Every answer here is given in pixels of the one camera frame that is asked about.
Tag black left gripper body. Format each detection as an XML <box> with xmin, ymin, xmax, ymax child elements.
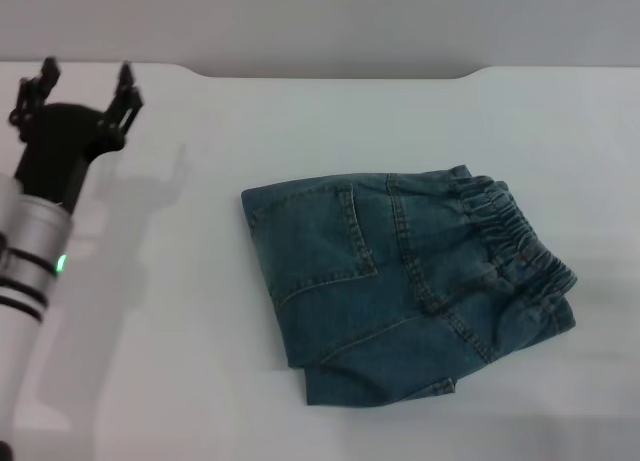
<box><xmin>13</xmin><ymin>102</ymin><xmax>124</xmax><ymax>213</ymax></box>

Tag blue denim shorts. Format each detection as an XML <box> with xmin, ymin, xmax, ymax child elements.
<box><xmin>240</xmin><ymin>164</ymin><xmax>579</xmax><ymax>408</ymax></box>

